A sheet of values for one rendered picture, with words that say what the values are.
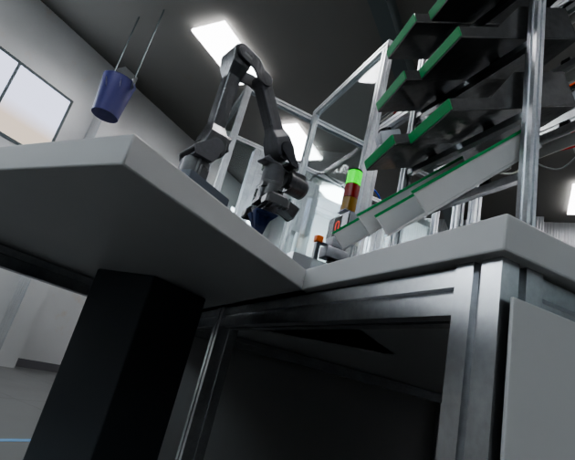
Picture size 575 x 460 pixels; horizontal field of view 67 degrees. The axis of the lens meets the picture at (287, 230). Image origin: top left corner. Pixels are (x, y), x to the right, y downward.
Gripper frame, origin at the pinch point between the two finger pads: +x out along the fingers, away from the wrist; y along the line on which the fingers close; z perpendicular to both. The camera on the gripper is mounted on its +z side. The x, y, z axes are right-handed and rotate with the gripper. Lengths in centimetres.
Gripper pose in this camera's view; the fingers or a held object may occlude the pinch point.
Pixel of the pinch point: (259, 227)
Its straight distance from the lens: 107.9
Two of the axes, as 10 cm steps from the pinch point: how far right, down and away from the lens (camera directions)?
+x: -2.2, 9.2, -3.1
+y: -4.2, 2.0, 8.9
